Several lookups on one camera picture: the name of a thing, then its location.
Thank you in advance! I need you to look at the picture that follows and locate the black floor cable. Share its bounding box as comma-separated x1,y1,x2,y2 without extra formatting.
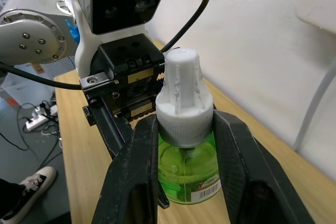
0,100,62,153

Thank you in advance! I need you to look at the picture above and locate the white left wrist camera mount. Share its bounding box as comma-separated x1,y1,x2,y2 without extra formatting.
67,0,169,78

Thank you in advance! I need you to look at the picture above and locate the black and white sneaker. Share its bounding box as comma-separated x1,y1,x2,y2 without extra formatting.
0,166,58,222

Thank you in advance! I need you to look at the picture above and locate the white power strip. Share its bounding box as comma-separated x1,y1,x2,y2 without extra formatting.
24,104,59,132

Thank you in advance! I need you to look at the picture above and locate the green liquid bottle white cap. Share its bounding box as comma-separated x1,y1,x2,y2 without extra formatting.
154,48,221,206

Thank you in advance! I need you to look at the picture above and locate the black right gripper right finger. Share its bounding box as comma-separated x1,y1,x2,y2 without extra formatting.
212,110,316,224

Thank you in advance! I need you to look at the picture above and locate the white pipe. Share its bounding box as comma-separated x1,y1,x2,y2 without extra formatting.
293,63,336,154

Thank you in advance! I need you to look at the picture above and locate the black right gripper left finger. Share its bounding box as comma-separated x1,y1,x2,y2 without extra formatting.
91,114,160,224

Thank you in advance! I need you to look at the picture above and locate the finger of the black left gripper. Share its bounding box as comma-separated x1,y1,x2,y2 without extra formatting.
82,99,171,209

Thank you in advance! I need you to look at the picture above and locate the black trouser leg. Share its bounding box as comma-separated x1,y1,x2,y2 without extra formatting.
0,178,26,218

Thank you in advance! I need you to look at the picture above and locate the blue plastic cable clip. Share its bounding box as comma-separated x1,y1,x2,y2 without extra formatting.
65,19,80,44

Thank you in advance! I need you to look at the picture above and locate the translucent white storage bin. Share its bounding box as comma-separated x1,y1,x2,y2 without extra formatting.
0,73,56,107

